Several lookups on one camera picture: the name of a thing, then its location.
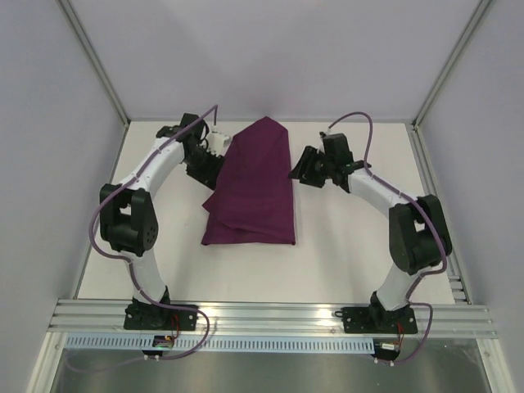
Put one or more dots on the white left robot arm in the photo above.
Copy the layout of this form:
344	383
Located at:
126	214

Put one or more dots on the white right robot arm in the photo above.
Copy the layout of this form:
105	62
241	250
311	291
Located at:
418	233

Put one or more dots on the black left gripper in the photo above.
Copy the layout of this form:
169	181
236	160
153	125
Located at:
210	175

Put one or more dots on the aluminium left frame post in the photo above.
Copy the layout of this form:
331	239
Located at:
77	27

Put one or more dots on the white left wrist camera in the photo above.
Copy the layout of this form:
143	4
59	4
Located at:
217	143

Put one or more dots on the purple cloth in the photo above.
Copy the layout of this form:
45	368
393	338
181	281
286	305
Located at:
253	200

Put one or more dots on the white slotted cable duct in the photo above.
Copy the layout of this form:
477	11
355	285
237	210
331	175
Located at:
323	345

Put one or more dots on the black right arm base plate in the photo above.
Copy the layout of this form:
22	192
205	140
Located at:
373	320

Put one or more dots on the aluminium right frame post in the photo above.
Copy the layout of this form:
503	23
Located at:
474	22

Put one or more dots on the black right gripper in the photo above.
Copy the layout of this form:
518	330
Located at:
315	167

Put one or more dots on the aluminium front rail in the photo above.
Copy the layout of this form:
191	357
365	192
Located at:
268	319

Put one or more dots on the aluminium frame post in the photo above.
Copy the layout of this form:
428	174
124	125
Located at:
474	22
77	27

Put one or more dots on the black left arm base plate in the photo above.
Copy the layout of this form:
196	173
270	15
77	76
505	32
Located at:
147	317

